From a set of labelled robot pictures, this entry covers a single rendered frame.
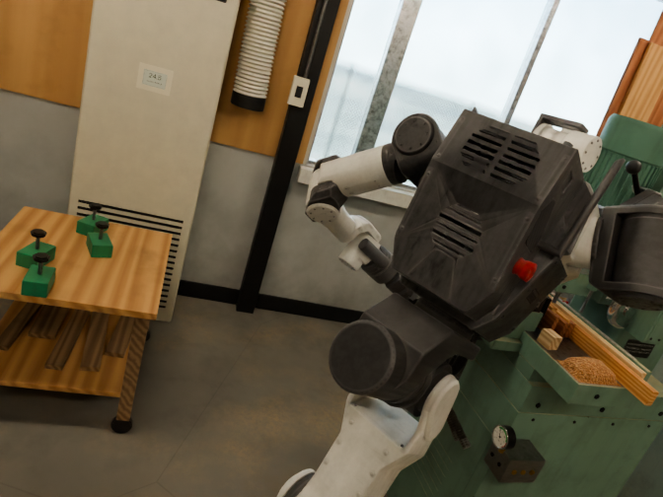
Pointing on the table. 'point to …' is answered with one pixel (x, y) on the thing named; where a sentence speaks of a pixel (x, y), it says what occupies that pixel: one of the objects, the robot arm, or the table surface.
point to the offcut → (550, 339)
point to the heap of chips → (589, 371)
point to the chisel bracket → (576, 285)
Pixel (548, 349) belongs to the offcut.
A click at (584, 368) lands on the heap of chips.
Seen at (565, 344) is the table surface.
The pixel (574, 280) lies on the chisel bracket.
